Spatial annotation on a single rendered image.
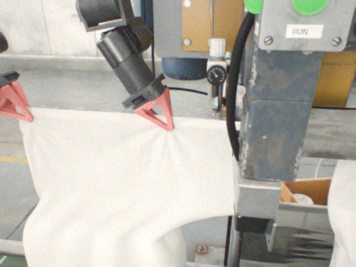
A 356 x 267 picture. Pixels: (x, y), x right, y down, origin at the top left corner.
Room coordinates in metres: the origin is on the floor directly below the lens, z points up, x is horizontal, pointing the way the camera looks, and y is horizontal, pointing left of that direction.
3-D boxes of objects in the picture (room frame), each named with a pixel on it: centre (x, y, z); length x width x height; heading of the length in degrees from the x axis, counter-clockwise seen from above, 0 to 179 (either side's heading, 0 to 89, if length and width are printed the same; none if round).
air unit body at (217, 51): (0.54, -0.08, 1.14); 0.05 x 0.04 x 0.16; 172
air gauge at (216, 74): (0.52, -0.07, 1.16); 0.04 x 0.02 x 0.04; 82
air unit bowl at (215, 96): (0.54, -0.07, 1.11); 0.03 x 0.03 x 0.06
